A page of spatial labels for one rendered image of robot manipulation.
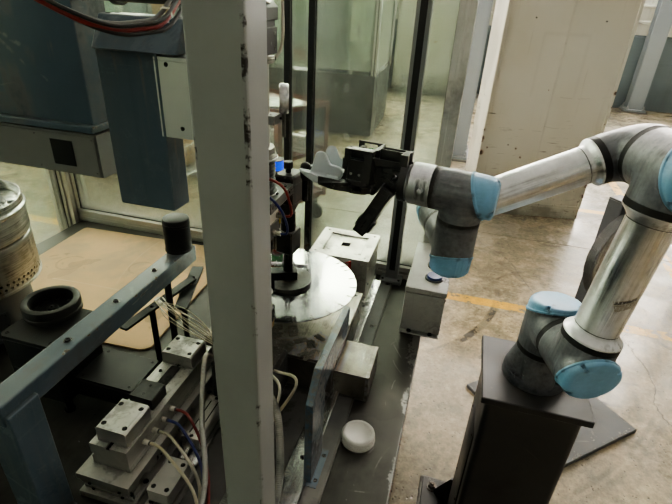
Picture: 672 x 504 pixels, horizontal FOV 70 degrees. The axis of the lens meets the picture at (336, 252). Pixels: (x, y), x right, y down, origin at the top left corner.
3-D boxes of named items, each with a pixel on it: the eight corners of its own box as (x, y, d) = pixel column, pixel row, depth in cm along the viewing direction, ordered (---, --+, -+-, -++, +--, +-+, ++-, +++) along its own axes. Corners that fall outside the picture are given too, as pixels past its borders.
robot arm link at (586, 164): (644, 103, 94) (406, 187, 100) (682, 115, 84) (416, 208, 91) (647, 156, 99) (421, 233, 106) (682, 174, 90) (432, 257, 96)
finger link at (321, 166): (301, 145, 90) (347, 152, 88) (300, 175, 93) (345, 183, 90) (294, 148, 87) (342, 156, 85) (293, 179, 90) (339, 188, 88)
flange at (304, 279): (267, 295, 110) (266, 285, 109) (264, 270, 120) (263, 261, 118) (314, 291, 112) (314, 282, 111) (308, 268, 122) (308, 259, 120)
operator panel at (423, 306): (412, 281, 157) (418, 241, 150) (446, 287, 155) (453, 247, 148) (398, 331, 133) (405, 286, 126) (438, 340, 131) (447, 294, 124)
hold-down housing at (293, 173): (284, 243, 106) (284, 155, 97) (303, 248, 104) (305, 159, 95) (272, 254, 102) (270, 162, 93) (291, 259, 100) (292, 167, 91)
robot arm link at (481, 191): (488, 233, 79) (499, 184, 75) (423, 218, 83) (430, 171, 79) (494, 216, 85) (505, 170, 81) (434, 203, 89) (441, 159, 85)
